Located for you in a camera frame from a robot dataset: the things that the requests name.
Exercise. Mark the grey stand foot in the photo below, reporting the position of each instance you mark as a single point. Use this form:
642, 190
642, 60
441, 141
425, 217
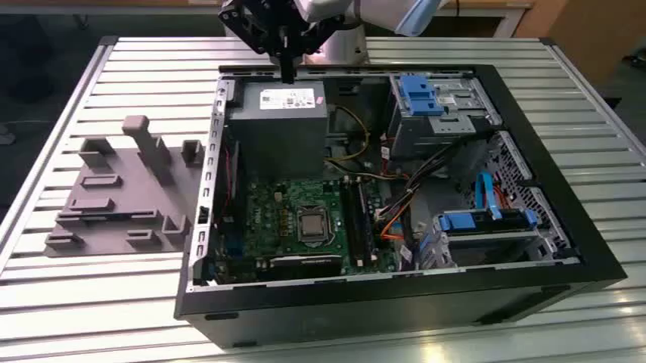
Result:
6, 136

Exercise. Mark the silver CPU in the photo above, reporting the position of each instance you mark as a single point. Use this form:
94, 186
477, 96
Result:
313, 225

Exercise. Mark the green motherboard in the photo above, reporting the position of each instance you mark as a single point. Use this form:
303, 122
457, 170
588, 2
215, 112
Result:
267, 196

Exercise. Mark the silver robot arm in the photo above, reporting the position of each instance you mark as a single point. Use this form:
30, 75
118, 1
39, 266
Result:
346, 45

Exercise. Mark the black open PC case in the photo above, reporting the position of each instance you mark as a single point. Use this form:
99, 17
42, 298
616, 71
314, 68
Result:
353, 314

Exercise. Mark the blue port connector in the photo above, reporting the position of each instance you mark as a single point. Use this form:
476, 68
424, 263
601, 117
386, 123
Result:
209, 270

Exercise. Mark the CPU socket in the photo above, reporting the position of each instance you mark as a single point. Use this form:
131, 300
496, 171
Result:
313, 239

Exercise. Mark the grey parts rack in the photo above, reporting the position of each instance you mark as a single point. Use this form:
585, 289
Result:
131, 189

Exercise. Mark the blue plastic drive carrier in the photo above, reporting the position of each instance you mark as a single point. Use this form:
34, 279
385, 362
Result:
421, 96

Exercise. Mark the wooden cabinet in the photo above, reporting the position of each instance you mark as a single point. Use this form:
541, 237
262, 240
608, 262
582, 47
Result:
581, 38

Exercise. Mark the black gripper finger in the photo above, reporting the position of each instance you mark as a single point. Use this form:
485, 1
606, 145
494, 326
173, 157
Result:
313, 38
247, 36

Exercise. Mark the black chair base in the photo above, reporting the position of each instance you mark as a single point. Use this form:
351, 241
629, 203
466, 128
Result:
637, 60

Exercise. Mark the metal disk bay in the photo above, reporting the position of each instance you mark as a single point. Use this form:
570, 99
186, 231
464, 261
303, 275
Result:
494, 242

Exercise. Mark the grey power supply unit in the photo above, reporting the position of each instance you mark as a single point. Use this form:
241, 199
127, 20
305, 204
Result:
273, 143

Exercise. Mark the black chair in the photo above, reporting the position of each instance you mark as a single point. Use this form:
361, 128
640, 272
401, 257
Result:
26, 56

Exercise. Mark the black RAM slot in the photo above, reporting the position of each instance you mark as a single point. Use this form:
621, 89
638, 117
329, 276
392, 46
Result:
374, 257
351, 219

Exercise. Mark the white framed desk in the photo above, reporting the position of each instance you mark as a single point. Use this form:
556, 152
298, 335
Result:
510, 22

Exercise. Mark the hard disk in blue carrier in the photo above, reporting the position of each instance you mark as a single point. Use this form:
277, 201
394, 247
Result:
457, 221

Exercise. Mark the metal drive cage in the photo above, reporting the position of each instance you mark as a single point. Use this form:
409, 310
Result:
454, 128

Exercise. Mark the black graphics card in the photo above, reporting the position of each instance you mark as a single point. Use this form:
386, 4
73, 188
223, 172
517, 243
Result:
303, 265

